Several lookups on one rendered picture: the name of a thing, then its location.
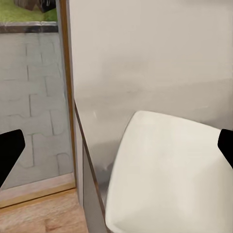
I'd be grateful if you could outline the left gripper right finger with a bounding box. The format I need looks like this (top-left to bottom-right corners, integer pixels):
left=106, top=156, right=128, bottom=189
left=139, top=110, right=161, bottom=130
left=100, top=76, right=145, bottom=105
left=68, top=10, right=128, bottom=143
left=217, top=129, right=233, bottom=167

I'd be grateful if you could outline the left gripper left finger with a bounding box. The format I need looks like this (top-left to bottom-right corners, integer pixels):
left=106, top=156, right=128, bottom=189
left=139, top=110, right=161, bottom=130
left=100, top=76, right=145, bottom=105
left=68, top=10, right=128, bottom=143
left=0, top=129, right=25, bottom=187

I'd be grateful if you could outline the bowl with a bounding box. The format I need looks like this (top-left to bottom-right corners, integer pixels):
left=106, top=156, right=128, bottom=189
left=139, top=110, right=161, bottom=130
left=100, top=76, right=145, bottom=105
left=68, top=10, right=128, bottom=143
left=105, top=110, right=233, bottom=233

